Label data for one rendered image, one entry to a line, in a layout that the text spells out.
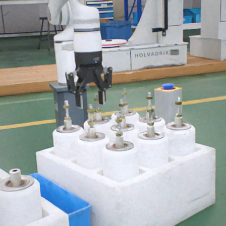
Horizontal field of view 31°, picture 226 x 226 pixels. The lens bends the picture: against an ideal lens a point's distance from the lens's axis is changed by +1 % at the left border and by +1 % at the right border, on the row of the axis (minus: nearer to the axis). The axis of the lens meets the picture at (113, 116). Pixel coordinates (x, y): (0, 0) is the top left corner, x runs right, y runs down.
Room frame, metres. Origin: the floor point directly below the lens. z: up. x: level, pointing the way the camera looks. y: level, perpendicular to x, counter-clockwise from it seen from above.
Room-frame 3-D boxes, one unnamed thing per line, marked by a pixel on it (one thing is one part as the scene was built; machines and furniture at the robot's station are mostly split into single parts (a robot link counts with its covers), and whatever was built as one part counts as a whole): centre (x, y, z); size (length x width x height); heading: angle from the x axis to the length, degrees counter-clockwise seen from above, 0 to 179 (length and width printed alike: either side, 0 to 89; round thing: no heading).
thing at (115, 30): (5.98, -0.05, 0.18); 0.50 x 0.41 x 0.37; 23
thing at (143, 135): (1.09, -0.10, 0.25); 0.08 x 0.08 x 0.01
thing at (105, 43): (3.54, 0.00, 0.29); 0.30 x 0.30 x 0.06
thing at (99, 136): (1.10, 0.06, 0.25); 0.08 x 0.08 x 0.01
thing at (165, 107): (1.42, -0.20, 0.16); 0.07 x 0.07 x 0.31; 40
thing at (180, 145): (1.17, -0.19, 0.16); 0.10 x 0.10 x 0.18
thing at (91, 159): (1.10, 0.06, 0.16); 0.10 x 0.10 x 0.18
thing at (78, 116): (1.70, 0.18, 0.15); 0.15 x 0.15 x 0.30; 18
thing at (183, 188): (1.18, -0.03, 0.09); 0.39 x 0.39 x 0.18; 40
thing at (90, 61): (1.10, 0.06, 0.46); 0.08 x 0.08 x 0.09
